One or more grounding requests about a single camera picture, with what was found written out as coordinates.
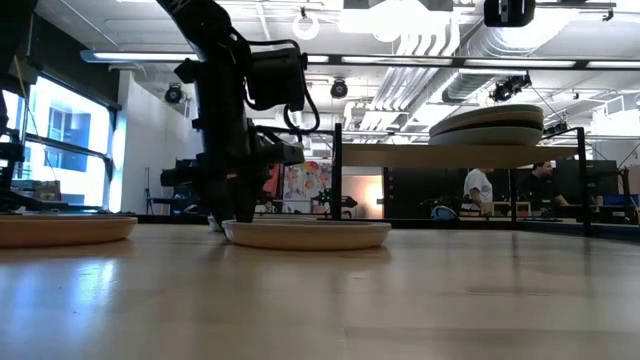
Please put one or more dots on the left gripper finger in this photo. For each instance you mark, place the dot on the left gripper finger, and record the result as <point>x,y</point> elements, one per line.
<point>222,200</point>
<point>245,200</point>

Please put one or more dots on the beige plate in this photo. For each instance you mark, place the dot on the beige plate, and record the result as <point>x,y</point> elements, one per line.
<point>310,236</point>

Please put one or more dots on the orange plate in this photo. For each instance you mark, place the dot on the orange plate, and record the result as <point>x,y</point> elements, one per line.
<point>60,232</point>

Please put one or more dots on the pink plate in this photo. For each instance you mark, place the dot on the pink plate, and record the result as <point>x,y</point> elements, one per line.
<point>500,121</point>

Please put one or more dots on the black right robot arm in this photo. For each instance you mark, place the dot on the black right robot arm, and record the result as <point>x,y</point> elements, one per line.
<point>510,15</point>

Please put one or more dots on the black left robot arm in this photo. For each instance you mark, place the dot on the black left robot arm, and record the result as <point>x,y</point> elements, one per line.
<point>200,20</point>

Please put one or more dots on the wooden shelf with black posts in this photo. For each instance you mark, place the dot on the wooden shelf with black posts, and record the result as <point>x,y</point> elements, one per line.
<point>450,156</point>

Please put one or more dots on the black ceiling spotlight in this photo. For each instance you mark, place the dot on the black ceiling spotlight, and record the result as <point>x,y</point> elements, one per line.
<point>173,93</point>
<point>339,88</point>

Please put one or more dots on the long ceiling light bar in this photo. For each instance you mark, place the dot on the long ceiling light bar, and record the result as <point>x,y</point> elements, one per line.
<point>150,56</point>

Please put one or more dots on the large window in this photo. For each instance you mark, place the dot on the large window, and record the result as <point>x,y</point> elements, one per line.
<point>75,150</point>

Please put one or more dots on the black cabinet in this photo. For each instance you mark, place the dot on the black cabinet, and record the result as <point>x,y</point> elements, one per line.
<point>410,192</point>

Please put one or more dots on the blue white helmet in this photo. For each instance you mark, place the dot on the blue white helmet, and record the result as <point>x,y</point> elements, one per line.
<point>444,213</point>

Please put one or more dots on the person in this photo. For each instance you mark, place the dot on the person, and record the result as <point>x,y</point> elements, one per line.
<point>478,187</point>
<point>542,185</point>

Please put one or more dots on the black spotlight cluster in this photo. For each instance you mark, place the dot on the black spotlight cluster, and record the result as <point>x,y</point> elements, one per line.
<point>510,87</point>

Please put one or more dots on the black monitor screen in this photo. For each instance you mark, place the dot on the black monitor screen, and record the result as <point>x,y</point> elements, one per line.
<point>605,180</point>

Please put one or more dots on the orange wall panel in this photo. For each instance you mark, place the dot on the orange wall panel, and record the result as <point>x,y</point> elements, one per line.
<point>272,186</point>

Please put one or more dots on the black aluminium rig frame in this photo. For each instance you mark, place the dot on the black aluminium rig frame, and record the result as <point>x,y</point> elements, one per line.
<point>165,219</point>

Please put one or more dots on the colourful wall poster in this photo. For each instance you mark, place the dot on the colourful wall poster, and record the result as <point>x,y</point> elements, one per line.
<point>305,185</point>

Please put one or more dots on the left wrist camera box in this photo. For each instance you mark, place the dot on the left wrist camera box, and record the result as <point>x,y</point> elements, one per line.
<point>275,80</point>

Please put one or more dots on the silver ventilation duct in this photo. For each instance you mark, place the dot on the silver ventilation duct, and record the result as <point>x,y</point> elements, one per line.
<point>470,87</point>

